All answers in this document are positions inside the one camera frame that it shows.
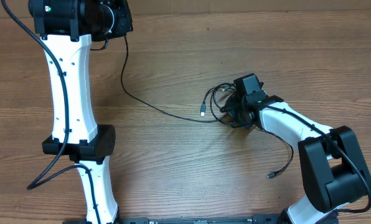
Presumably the thick black USB cable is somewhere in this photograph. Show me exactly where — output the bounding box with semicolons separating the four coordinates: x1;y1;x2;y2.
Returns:
120;34;230;124

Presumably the thin black USB cable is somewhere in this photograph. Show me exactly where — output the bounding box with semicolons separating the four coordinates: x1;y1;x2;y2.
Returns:
260;129;294;179

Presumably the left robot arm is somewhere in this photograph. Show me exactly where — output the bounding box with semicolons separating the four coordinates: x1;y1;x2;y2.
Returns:
28;0;133;223

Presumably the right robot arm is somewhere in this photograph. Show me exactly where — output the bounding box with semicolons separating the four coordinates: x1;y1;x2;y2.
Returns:
220;73;371;223

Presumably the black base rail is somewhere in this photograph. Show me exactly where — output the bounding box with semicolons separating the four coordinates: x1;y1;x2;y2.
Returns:
62;213;286;224

